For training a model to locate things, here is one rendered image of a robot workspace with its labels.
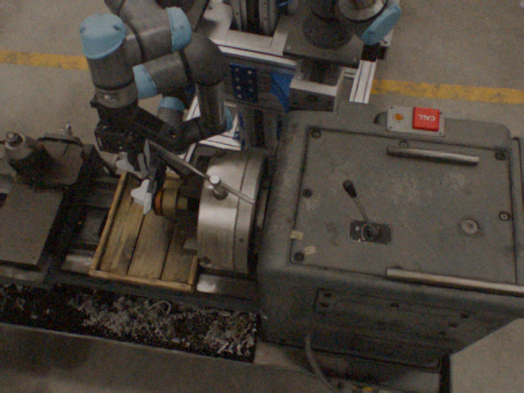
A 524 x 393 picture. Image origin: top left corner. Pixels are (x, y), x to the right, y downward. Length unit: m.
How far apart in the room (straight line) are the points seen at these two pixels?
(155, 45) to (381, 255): 0.61
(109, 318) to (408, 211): 1.09
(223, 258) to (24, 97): 2.20
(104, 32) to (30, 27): 2.69
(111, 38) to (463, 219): 0.80
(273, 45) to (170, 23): 0.74
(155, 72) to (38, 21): 2.45
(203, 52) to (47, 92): 2.07
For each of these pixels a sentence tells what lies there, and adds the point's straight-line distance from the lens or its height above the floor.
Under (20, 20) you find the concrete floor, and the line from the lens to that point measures 3.66.
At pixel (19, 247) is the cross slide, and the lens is 1.57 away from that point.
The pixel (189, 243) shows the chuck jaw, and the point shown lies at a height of 1.11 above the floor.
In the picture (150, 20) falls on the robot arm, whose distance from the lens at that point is 0.97.
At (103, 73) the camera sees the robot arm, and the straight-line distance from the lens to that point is 0.94.
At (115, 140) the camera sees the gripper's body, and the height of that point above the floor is 1.44.
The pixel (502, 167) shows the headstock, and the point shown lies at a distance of 1.28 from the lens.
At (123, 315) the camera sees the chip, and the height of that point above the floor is 0.58.
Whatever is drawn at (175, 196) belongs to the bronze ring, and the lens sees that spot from 1.31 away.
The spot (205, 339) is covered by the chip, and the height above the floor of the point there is 0.59.
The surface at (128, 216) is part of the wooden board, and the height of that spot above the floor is 0.89.
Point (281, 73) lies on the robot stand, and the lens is 1.64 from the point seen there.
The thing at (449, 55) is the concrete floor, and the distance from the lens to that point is 3.24.
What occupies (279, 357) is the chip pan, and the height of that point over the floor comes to 0.54.
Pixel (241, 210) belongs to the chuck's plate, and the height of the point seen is 1.22.
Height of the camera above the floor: 2.27
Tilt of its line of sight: 63 degrees down
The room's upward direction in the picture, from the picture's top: 3 degrees counter-clockwise
